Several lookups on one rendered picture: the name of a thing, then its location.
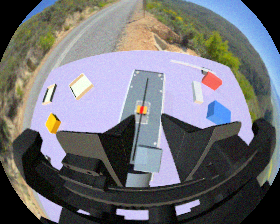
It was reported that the red rectangular block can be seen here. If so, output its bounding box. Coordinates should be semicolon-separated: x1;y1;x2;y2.
201;71;222;91

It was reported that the blue rectangular block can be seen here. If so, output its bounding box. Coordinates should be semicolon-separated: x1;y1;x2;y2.
207;100;230;125

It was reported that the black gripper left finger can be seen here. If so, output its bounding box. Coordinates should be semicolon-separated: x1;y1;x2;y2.
56;115;135;186

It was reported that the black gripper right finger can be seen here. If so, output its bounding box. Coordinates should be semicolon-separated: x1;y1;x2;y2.
161;113;241;183

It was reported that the yellow square block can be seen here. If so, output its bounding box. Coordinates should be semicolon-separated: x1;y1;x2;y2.
46;113;62;135

